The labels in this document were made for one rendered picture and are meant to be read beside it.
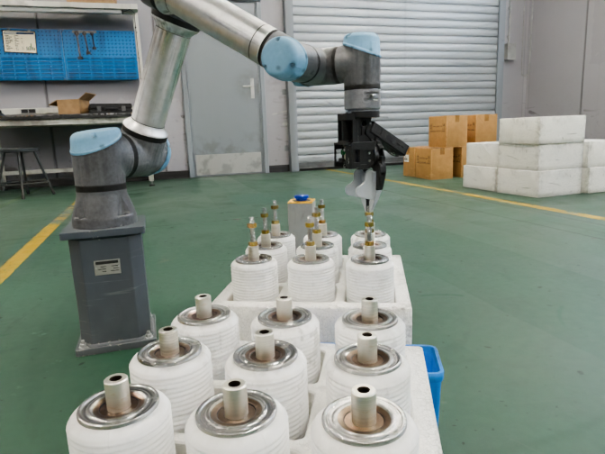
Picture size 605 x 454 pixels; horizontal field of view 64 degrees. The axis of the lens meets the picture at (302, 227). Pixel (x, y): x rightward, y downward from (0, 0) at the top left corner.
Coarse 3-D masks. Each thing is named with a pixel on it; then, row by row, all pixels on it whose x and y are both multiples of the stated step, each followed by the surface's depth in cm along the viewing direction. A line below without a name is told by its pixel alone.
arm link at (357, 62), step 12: (348, 36) 97; (360, 36) 96; (372, 36) 96; (348, 48) 97; (360, 48) 96; (372, 48) 96; (336, 60) 98; (348, 60) 97; (360, 60) 96; (372, 60) 97; (336, 72) 99; (348, 72) 98; (360, 72) 97; (372, 72) 97; (348, 84) 99; (360, 84) 97; (372, 84) 97
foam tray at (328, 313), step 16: (400, 256) 126; (400, 272) 112; (288, 288) 103; (336, 288) 104; (400, 288) 100; (224, 304) 95; (240, 304) 94; (256, 304) 94; (272, 304) 94; (304, 304) 93; (320, 304) 93; (336, 304) 92; (352, 304) 92; (384, 304) 91; (400, 304) 91; (240, 320) 95; (320, 320) 92; (336, 320) 92; (240, 336) 95; (320, 336) 93
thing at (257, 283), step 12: (240, 264) 97; (264, 264) 97; (276, 264) 99; (240, 276) 96; (252, 276) 96; (264, 276) 96; (276, 276) 99; (240, 288) 97; (252, 288) 96; (264, 288) 97; (276, 288) 100; (240, 300) 98; (252, 300) 97; (264, 300) 97
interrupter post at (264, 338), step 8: (264, 328) 57; (256, 336) 56; (264, 336) 55; (272, 336) 56; (256, 344) 56; (264, 344) 55; (272, 344) 56; (256, 352) 56; (264, 352) 55; (272, 352) 56
